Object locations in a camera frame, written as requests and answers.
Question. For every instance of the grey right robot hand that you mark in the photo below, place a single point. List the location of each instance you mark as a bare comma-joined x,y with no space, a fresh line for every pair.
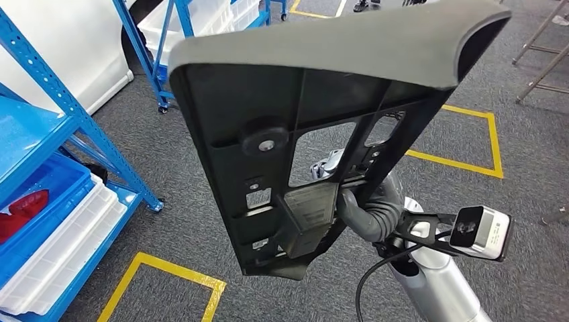
351,209

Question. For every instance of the black plastic plate bracket part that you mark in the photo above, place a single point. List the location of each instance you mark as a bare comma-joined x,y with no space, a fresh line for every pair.
231,106

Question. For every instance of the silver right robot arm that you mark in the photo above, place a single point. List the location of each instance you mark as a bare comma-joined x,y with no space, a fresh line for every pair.
435,284

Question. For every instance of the red plastic car part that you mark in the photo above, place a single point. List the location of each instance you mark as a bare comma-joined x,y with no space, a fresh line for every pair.
22,213

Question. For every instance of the blue metal shelf rack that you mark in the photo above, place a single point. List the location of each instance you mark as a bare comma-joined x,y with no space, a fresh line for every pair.
26,133

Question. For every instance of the yellow floor tape square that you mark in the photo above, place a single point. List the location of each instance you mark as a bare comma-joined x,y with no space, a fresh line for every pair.
178,269
494,142

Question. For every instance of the white plastic bin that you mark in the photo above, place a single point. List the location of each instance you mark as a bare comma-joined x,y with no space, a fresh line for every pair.
200,17
246,11

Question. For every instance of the blue wheeled metal rack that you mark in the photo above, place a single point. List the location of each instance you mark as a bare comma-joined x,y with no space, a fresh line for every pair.
150,73

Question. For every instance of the blue plastic bin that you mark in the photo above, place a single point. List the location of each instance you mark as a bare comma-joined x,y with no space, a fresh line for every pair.
66,186

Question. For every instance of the white plastic tray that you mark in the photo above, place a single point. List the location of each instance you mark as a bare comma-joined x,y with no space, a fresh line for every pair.
66,258

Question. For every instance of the white car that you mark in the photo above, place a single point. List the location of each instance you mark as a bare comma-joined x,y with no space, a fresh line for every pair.
53,44

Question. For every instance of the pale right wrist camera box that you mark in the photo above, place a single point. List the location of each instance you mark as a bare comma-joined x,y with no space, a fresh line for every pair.
489,231

